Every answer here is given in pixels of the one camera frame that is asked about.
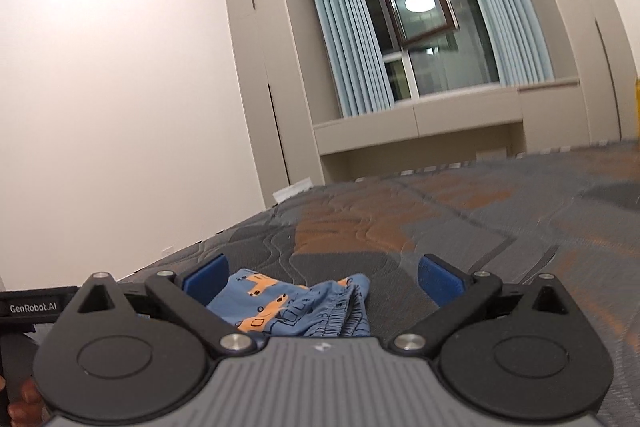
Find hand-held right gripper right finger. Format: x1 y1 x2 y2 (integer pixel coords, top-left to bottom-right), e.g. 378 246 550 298
391 253 572 353

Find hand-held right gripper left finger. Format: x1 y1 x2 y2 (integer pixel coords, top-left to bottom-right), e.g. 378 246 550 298
75 253 256 355

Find blue printed pants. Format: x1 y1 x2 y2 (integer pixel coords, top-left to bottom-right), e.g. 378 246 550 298
206 267 372 339

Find person's left hand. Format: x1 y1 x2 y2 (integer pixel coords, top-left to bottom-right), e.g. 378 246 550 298
0 374 49 427

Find grey and orange quilted mattress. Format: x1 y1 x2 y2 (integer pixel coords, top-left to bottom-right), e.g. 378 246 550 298
117 141 640 418

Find white box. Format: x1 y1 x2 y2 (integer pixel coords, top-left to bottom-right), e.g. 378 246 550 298
273 179 314 204

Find beige window bench cabinet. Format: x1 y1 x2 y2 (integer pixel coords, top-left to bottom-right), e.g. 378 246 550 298
312 77 582 184

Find beige built-in wardrobe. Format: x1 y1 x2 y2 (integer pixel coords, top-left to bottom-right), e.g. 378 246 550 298
224 0 323 210
492 0 640 148

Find light blue curtain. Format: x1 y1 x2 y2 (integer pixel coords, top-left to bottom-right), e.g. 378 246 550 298
441 0 555 86
304 0 397 118

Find window with brown frame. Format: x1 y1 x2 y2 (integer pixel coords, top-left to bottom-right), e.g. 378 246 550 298
356 0 501 104

